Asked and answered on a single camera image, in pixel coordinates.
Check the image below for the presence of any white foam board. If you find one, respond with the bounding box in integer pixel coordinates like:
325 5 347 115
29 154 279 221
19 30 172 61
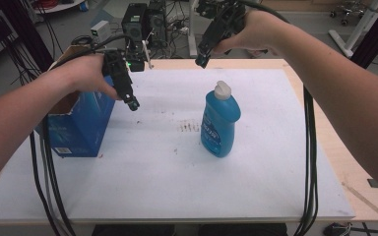
0 68 356 224

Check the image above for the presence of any black curtain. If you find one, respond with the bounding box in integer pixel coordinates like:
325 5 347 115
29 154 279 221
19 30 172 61
0 0 56 87
349 0 378 70

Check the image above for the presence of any white desk leg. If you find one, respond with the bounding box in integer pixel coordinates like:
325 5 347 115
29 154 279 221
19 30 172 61
327 0 378 59

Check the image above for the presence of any blue cardboard box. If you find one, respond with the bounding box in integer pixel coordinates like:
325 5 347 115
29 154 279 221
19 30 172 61
33 44 116 158

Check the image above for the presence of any office chair wheel base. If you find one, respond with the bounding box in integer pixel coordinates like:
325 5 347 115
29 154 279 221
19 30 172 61
329 0 366 27

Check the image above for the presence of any black connector with wires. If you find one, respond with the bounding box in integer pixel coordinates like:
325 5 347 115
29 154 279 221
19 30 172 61
322 221 378 236

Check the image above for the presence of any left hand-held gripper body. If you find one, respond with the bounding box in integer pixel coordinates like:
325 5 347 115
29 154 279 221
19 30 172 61
101 49 136 102

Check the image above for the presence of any small white device box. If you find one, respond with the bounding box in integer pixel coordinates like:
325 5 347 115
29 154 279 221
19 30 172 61
90 20 113 44

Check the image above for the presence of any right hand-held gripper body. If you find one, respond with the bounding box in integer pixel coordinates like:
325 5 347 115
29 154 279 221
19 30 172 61
196 0 248 57

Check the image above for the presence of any left gripper black cable bundle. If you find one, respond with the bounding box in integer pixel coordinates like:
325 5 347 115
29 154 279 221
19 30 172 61
29 33 136 236

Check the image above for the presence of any right gripper black cable bundle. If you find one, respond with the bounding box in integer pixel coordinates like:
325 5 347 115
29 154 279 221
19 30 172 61
239 0 320 236

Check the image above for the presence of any white metal post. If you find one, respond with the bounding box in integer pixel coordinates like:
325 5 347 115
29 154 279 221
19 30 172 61
187 0 200 59

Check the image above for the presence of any person's right hand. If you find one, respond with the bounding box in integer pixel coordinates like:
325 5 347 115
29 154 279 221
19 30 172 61
211 9 290 59

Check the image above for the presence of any person's left hand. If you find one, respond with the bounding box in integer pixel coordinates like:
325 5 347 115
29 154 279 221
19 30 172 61
49 53 123 101

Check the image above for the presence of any blue bottle with white cap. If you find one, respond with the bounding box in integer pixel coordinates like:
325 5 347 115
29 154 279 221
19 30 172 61
200 80 242 158

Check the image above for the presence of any black computer tower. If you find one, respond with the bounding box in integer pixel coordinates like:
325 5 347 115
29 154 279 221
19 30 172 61
120 2 150 44
147 0 169 48

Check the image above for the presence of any gripper black cable bundle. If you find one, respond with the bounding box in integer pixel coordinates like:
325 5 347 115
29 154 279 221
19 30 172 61
239 0 320 236
29 33 136 236

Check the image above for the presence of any black device with green light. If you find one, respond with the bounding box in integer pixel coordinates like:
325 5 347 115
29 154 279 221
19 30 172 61
123 48 146 73

